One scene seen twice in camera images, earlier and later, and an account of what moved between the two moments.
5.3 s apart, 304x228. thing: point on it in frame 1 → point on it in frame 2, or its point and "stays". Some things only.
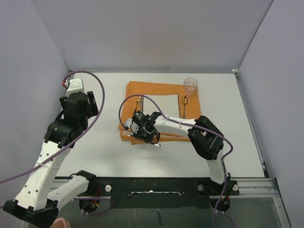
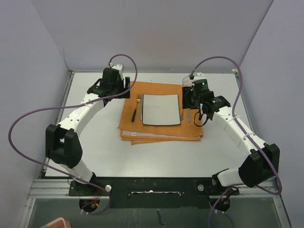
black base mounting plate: (156, 192) stays
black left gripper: (92, 110) → (124, 93)
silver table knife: (156, 145) → (189, 115)
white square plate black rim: (167, 103) stays
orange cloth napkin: (189, 106) stays
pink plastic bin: (60, 223) stays
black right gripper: (137, 133) → (188, 92)
